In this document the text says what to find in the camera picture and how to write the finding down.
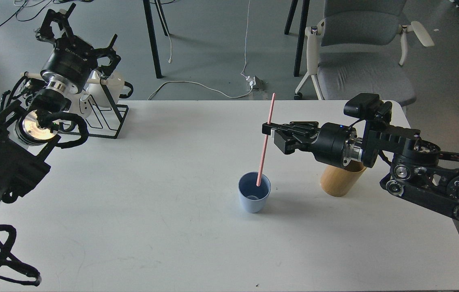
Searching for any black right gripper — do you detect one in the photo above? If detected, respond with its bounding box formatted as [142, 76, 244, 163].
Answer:
[262, 121, 354, 167]

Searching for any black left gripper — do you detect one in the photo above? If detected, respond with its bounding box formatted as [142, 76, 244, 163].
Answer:
[35, 3, 122, 94]

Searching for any blue plastic cup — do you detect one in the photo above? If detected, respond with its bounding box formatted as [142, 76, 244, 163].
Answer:
[238, 172, 271, 214]

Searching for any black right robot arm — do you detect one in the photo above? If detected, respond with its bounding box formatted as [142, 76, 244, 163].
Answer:
[262, 120, 459, 221]

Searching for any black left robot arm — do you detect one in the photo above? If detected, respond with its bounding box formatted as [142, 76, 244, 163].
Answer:
[0, 3, 133, 286]

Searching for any white mug on rack front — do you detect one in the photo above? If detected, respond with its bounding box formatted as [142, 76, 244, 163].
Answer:
[67, 93, 92, 119]

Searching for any bamboo cylindrical holder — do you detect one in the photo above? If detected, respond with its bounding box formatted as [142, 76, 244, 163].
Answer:
[320, 161, 367, 197]

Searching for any black table leg left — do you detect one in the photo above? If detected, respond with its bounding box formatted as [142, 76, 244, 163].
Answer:
[143, 0, 169, 79]

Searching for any black table leg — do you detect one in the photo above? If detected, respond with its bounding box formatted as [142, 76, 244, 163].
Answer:
[284, 0, 310, 77]
[143, 0, 169, 79]

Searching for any grey office chair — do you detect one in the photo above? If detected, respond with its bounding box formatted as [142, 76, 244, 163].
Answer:
[294, 0, 434, 107]

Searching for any black table leg right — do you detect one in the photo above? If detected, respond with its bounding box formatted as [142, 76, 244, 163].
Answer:
[284, 0, 310, 77]

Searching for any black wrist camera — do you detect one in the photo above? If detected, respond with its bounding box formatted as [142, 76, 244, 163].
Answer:
[344, 93, 393, 122]

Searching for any black wire mug rack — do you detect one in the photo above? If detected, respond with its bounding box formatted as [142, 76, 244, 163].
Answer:
[15, 70, 128, 145]

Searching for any white cable on floor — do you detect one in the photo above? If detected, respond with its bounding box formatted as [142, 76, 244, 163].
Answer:
[148, 0, 254, 101]

